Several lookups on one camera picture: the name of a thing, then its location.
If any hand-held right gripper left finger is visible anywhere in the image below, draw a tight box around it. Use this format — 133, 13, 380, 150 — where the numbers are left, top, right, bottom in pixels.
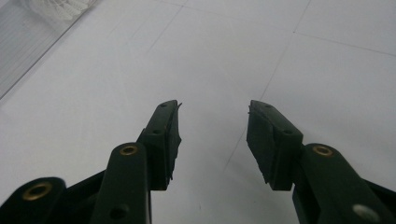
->
90, 99, 182, 224

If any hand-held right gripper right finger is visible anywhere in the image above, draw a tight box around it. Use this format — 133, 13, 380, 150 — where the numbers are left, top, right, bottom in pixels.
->
247, 100, 396, 224

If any clear plastic storage bin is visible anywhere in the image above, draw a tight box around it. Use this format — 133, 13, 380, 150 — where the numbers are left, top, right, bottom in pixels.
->
0, 0, 101, 101

